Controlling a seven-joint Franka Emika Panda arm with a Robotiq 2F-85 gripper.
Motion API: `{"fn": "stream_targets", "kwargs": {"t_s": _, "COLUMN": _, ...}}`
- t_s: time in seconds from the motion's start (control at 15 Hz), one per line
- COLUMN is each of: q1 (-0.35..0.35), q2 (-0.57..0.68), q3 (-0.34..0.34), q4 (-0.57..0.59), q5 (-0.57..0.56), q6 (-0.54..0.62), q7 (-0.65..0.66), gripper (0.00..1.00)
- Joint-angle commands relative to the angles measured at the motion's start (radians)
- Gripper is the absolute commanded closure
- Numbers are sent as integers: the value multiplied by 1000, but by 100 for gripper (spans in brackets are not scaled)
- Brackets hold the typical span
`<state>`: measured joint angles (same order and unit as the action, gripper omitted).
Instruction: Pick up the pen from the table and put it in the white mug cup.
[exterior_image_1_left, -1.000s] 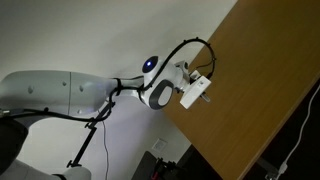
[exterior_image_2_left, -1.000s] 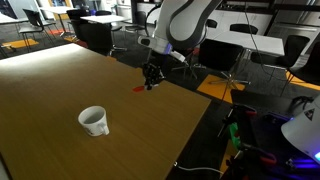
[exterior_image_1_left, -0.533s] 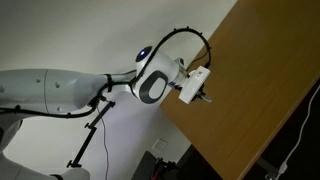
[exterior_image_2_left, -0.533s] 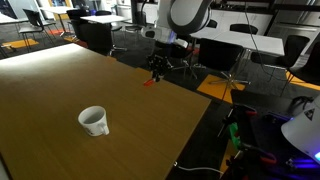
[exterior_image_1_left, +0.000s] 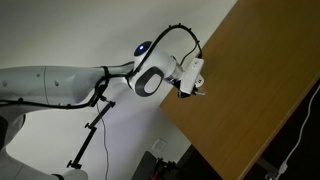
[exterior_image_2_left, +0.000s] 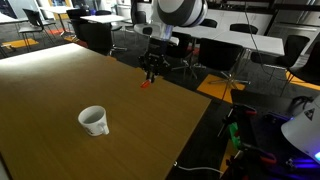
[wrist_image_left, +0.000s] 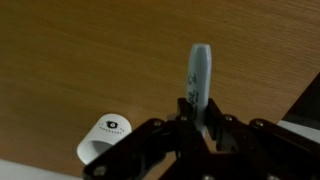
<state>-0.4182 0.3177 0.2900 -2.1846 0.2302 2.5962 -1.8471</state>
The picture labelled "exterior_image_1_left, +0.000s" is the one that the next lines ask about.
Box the black flat panel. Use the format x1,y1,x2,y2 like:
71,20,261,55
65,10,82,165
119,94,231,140
130,150,159,180

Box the thin black hanging cable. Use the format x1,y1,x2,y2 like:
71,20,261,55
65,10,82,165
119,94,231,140
95,101,110,180

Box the white wall outlet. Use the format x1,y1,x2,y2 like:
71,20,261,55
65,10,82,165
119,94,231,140
151,137,168,152

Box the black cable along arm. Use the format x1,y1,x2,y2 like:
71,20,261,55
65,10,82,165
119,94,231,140
0,22,204,111

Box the white power cable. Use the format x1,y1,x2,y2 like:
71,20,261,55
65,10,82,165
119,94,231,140
278,84,320,175

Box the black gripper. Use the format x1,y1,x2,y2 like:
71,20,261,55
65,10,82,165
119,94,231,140
177,87,195,100

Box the black stand red knobs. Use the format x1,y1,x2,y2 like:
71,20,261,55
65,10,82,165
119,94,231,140
153,157,179,180

